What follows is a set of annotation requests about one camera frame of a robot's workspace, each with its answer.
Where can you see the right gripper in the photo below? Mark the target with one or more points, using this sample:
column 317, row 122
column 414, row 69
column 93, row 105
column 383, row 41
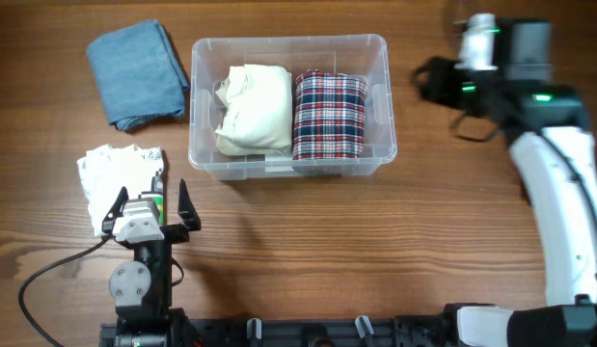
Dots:
column 439, row 73

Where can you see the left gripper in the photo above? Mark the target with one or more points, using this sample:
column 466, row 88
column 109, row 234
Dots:
column 179, row 232

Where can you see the white printed t-shirt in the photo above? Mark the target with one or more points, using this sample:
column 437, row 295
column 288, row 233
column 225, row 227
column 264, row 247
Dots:
column 105, row 170

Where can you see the cream garment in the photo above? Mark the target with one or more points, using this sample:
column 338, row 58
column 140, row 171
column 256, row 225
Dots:
column 259, row 111

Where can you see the red plaid shirt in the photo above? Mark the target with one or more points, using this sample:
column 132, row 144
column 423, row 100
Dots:
column 329, row 116

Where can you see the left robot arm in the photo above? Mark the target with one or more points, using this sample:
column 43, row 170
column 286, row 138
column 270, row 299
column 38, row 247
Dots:
column 142, row 288

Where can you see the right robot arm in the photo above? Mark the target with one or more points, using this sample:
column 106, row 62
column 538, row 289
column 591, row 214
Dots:
column 546, row 128

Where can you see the clear plastic storage container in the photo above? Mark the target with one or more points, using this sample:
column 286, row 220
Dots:
column 363, row 56

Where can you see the folded blue denim jeans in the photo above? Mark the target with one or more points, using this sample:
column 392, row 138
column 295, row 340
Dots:
column 138, row 76

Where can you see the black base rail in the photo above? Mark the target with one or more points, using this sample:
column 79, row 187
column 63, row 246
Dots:
column 400, row 331

